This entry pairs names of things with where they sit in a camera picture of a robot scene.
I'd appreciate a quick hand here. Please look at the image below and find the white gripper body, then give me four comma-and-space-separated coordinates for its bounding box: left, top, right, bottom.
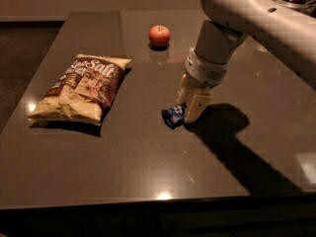
185, 48, 228, 88

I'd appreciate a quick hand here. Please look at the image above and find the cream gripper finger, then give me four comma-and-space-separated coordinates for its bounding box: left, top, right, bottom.
184, 89, 211, 123
177, 74, 196, 106

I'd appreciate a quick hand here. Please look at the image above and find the dark blue snack bar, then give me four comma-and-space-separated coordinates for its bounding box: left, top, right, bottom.
161, 105, 186, 129

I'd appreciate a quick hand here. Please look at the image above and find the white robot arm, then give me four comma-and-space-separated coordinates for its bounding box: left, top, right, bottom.
178, 0, 316, 123

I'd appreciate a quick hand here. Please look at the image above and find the sea salt chips bag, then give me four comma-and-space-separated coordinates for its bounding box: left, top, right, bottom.
29, 54, 130, 125

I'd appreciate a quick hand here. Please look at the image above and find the red apple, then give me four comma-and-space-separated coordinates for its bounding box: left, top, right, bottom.
148, 25, 170, 47

